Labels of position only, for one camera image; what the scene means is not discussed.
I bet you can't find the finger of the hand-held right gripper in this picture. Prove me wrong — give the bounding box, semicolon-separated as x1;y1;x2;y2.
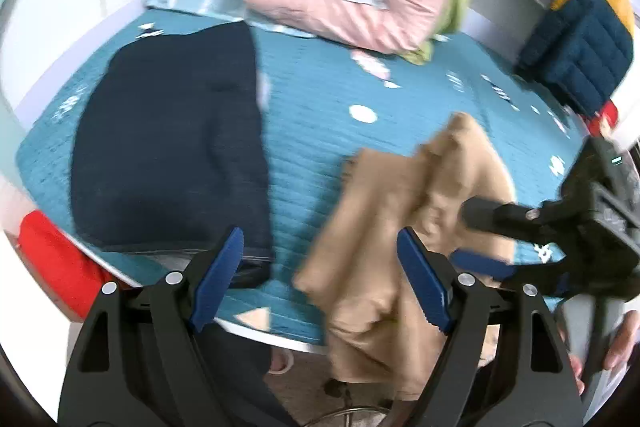
460;197;544;239
452;249;571;296

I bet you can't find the light slipper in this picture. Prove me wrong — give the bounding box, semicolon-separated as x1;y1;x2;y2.
270;349;296;375

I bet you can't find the red cloth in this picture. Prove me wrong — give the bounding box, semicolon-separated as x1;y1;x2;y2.
19;209;118;323

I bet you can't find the folded navy garment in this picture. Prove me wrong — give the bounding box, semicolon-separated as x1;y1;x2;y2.
70;24;275;258

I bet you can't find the navy and yellow puffer jacket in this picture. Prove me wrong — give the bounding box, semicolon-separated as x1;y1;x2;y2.
515;0;636;118

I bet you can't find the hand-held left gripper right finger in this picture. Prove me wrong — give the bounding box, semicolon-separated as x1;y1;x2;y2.
396;227;585;427

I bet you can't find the teal candy print bedspread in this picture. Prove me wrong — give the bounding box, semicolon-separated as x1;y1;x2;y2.
15;14;596;343

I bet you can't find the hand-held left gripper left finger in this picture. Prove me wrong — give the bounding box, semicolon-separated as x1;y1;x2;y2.
57;227;246;427

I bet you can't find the tan jacket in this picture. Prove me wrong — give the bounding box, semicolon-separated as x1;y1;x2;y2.
292;112;518;400

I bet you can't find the person's right hand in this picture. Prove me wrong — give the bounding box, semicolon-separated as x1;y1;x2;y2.
602;302;640;370

